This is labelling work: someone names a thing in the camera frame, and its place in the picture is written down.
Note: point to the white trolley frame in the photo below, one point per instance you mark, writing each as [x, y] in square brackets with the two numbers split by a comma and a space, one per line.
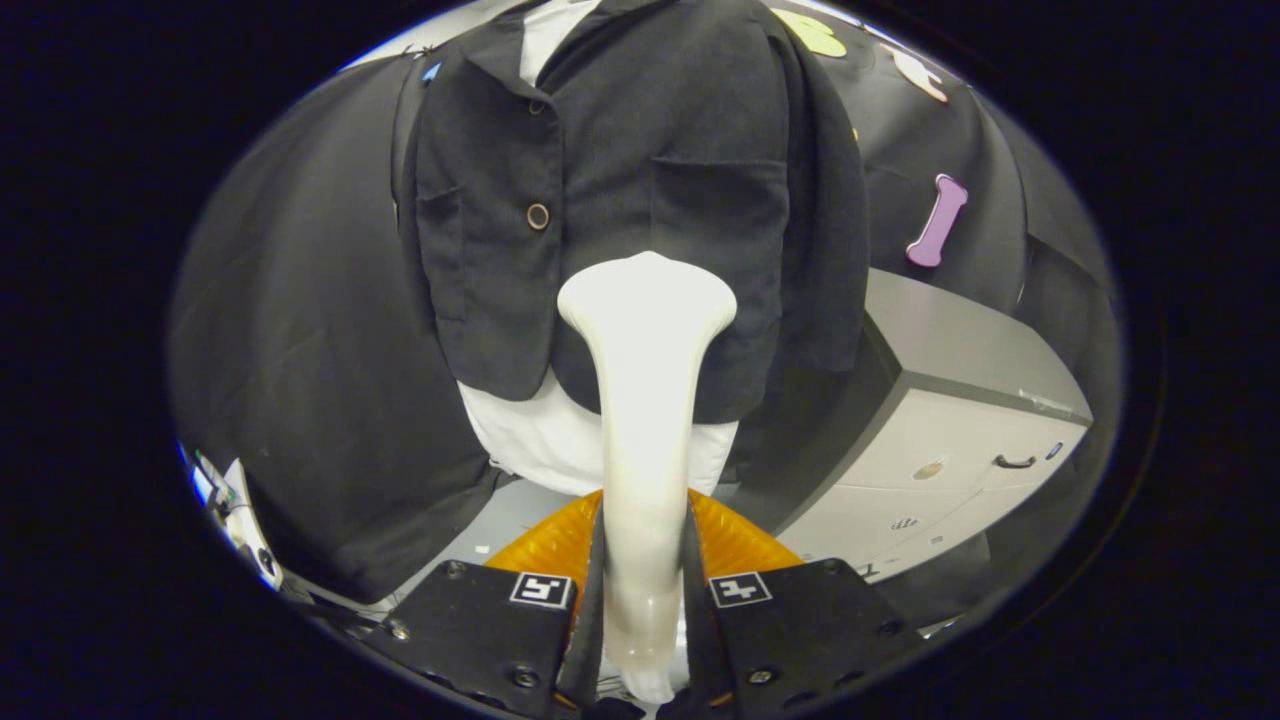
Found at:
[243, 520]

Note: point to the white shirt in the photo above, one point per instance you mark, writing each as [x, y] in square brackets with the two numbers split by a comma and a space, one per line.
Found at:
[540, 440]

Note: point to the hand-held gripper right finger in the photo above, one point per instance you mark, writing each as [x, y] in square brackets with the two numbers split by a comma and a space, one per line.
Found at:
[700, 640]

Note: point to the grey cabinet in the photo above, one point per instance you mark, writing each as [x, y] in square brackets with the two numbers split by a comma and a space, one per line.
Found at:
[950, 350]

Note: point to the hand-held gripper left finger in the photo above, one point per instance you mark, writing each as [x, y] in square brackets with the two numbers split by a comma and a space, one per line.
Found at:
[590, 640]

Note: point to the black suit jacket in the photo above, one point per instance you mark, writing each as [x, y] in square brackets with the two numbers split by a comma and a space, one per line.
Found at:
[680, 150]

